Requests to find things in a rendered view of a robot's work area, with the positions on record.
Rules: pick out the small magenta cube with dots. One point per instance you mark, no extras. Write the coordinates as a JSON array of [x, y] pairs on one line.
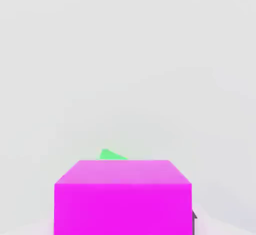
[[122, 203]]

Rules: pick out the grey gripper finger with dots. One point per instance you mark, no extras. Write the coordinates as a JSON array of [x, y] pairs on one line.
[[193, 224]]

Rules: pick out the small green cube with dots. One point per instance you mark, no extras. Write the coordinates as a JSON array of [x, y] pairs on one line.
[[109, 155]]

